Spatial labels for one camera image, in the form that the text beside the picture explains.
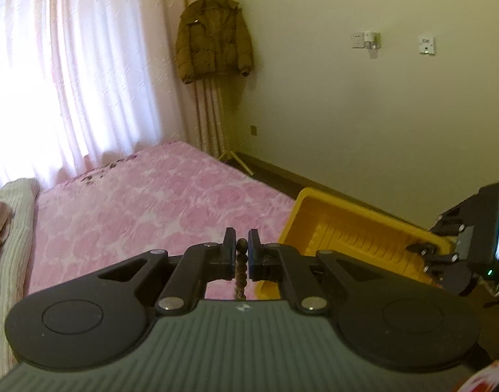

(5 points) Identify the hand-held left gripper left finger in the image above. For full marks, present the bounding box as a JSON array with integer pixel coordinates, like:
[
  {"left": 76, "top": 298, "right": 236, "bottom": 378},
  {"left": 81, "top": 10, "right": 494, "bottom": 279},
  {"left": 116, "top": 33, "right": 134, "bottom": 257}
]
[{"left": 95, "top": 227, "right": 238, "bottom": 315}]

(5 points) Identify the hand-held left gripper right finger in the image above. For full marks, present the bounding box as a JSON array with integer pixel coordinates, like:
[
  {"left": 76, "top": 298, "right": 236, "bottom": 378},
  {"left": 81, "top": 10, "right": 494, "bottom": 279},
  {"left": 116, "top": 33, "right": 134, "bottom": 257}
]
[{"left": 247, "top": 229, "right": 381, "bottom": 315}]

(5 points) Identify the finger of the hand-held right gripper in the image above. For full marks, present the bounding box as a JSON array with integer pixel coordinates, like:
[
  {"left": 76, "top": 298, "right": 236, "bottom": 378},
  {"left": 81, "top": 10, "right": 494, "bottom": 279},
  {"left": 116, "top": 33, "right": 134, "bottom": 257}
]
[
  {"left": 405, "top": 242, "right": 462, "bottom": 280},
  {"left": 428, "top": 206, "right": 469, "bottom": 238}
]

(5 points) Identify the dark brown bead necklace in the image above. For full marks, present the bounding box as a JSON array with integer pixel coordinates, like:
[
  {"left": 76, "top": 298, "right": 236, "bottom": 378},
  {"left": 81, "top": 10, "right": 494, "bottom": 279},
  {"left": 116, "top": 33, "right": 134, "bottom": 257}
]
[{"left": 233, "top": 238, "right": 250, "bottom": 301}]

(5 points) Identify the yellow plastic tray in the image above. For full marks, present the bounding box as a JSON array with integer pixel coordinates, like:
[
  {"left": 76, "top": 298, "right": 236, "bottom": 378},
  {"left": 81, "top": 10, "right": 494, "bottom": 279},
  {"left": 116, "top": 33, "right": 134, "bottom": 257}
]
[{"left": 255, "top": 187, "right": 452, "bottom": 300}]

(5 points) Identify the dark wooden baseboard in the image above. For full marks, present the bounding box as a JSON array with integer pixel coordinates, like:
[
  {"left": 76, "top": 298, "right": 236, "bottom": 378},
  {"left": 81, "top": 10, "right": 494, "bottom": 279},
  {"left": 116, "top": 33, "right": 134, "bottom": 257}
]
[{"left": 234, "top": 152, "right": 438, "bottom": 235}]

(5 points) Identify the pink rose-pattern blanket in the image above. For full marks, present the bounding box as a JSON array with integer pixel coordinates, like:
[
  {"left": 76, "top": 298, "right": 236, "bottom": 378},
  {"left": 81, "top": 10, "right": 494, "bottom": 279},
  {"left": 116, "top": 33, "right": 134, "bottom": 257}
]
[{"left": 26, "top": 140, "right": 298, "bottom": 295}]

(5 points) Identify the yellow coat stand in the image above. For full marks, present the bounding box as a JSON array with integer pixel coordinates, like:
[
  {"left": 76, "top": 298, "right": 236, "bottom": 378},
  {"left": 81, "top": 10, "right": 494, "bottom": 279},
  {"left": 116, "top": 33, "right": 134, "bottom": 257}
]
[{"left": 204, "top": 0, "right": 255, "bottom": 177}]

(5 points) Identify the red and white packet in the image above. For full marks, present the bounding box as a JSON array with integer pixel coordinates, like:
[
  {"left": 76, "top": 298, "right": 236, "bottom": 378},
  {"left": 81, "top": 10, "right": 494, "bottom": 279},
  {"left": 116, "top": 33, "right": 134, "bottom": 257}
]
[{"left": 456, "top": 360, "right": 499, "bottom": 392}]

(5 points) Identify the beige striped curtain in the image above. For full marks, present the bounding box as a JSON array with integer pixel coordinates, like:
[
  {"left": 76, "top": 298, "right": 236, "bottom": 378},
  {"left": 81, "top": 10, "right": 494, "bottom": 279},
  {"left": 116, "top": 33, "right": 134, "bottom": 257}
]
[{"left": 180, "top": 0, "right": 236, "bottom": 160}]

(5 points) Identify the brown padded jacket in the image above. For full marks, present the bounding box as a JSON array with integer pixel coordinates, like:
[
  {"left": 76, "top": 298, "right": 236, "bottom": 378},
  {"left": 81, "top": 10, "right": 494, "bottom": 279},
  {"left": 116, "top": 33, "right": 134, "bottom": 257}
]
[{"left": 175, "top": 0, "right": 255, "bottom": 85}]

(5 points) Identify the striped green quilt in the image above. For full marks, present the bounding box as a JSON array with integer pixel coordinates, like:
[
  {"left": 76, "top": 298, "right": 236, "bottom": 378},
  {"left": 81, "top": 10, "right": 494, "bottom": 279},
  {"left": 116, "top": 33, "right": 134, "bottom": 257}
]
[{"left": 0, "top": 177, "right": 41, "bottom": 381}]

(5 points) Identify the white sheer curtain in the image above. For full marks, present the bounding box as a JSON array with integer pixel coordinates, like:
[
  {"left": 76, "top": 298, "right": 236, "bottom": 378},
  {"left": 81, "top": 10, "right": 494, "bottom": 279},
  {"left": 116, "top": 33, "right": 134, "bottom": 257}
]
[{"left": 0, "top": 0, "right": 187, "bottom": 193}]

